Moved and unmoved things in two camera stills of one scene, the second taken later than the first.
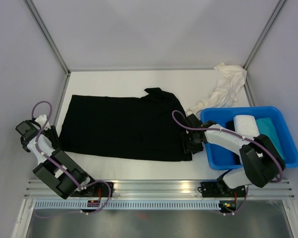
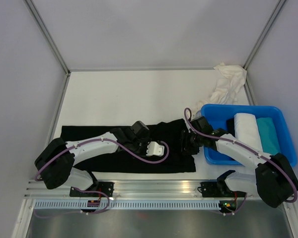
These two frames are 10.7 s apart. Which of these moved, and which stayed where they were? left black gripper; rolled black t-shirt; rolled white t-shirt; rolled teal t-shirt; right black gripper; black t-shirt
Moved: left black gripper; black t-shirt
Stayed: rolled teal t-shirt; right black gripper; rolled white t-shirt; rolled black t-shirt
